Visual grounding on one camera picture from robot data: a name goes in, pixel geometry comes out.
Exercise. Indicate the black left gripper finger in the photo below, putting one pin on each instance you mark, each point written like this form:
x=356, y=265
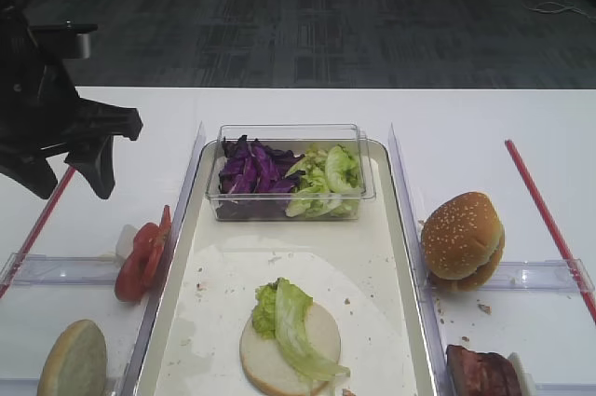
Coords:
x=95, y=167
x=30, y=169

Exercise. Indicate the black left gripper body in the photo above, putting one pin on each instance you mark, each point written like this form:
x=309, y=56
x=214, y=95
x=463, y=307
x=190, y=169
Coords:
x=42, y=114

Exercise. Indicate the stack of tomato slices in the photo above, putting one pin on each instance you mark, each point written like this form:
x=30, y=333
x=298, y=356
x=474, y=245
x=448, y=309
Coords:
x=137, y=275

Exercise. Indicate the green lettuce pieces in container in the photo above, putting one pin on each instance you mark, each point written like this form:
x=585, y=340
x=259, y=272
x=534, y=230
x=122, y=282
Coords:
x=325, y=177

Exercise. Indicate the green lettuce leaf on bun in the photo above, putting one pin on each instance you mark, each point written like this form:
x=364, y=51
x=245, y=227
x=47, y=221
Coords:
x=280, y=315

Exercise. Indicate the stack of sliced meat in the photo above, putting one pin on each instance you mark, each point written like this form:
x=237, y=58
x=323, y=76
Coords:
x=481, y=374

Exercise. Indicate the white block behind meat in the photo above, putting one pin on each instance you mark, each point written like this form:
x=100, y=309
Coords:
x=526, y=382

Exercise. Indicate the white block behind tomatoes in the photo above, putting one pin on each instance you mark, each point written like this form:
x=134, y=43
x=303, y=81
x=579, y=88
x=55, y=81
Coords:
x=124, y=245

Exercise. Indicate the clear acrylic holder upper left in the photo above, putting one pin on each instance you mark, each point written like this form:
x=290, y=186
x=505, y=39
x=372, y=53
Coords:
x=39, y=269

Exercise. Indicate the clear acrylic holder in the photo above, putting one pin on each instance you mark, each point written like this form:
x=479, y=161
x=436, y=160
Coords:
x=552, y=276
x=39, y=269

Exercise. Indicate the left red tape strip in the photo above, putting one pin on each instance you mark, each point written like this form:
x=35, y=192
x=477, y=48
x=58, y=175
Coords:
x=42, y=223

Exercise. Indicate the red tape strip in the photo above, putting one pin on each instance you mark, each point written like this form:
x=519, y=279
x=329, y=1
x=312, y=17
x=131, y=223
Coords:
x=42, y=223
x=564, y=251

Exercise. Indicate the shredded purple cabbage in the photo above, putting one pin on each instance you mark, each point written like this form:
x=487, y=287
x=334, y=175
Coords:
x=254, y=168

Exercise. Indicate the clear plastic salad container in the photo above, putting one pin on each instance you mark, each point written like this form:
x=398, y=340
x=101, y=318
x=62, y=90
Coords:
x=297, y=138

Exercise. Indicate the upright bun half left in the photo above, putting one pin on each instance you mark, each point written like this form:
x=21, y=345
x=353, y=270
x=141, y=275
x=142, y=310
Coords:
x=77, y=362

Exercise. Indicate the bottom bun slice on tray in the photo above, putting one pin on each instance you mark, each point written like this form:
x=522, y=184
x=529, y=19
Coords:
x=268, y=371

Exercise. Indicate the sesame seed burger bun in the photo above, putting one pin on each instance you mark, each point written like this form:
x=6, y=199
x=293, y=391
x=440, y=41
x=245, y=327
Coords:
x=463, y=242

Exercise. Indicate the clear acrylic holder upper right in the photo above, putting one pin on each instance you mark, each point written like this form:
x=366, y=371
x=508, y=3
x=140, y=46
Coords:
x=552, y=276

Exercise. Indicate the right red tape strip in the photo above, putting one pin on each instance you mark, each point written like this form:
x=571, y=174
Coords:
x=564, y=251

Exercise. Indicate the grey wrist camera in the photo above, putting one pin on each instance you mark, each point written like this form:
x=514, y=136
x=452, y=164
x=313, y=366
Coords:
x=66, y=40

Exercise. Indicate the left clear acrylic divider rail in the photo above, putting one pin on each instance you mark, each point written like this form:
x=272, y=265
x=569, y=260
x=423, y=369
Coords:
x=128, y=383

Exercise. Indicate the clear acrylic divider rail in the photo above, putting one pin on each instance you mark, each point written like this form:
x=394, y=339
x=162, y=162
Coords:
x=441, y=381
x=128, y=383

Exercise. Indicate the right clear acrylic divider rail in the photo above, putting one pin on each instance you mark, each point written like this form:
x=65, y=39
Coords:
x=441, y=381

